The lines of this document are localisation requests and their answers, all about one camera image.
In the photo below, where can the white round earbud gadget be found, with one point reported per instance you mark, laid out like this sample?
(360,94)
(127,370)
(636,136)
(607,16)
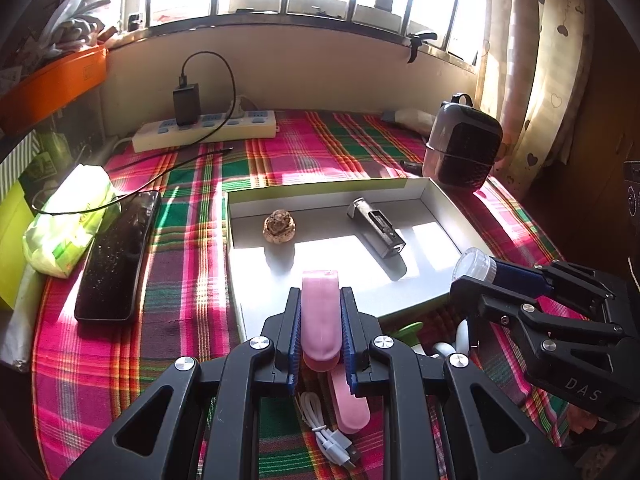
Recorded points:
(461,343)

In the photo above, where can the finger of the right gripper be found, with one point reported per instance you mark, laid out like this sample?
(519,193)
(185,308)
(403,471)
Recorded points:
(483,303)
(561,281)

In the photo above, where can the orange plastic tray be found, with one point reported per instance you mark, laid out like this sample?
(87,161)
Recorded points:
(51,88)

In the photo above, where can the white round cap jar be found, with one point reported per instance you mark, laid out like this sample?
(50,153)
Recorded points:
(475,263)

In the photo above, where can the black charger adapter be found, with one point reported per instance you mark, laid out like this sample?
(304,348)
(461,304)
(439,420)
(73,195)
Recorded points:
(187,103)

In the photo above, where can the white power strip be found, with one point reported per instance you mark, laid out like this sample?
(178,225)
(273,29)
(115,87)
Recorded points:
(255,124)

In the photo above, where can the white shallow cardboard box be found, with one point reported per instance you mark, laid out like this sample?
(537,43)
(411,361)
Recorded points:
(326,240)

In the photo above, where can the striped white box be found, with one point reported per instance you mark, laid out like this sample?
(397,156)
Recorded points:
(16,157)

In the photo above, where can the black window handle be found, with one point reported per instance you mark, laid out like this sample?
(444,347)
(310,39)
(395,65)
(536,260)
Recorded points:
(418,40)

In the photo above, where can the green white suction holder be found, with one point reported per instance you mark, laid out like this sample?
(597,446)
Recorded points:
(409,335)

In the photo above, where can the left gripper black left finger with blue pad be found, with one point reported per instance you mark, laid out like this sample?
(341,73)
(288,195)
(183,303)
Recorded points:
(199,419)

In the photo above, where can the pink green plaid cloth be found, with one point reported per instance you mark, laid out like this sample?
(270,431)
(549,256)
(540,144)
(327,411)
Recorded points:
(80,384)

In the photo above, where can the black smartphone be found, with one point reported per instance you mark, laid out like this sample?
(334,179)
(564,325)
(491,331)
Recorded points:
(110,282)

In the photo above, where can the green white tissue pack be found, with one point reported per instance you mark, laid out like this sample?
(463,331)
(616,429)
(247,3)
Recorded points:
(55,241)

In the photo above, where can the yellow green box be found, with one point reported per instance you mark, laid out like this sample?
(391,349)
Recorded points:
(16,217)

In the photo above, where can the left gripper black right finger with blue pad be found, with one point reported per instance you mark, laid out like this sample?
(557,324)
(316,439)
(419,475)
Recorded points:
(443,416)

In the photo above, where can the brown carved walnut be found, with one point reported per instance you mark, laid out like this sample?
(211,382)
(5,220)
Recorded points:
(279,227)

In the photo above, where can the grey black lighter gadget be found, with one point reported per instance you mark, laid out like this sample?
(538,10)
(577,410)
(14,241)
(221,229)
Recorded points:
(375,228)

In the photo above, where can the pink clip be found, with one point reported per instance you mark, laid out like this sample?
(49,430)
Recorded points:
(321,337)
(352,413)

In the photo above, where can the heart pattern curtain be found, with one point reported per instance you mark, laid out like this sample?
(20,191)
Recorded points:
(534,67)

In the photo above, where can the small grey black heater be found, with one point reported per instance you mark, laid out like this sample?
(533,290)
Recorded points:
(463,145)

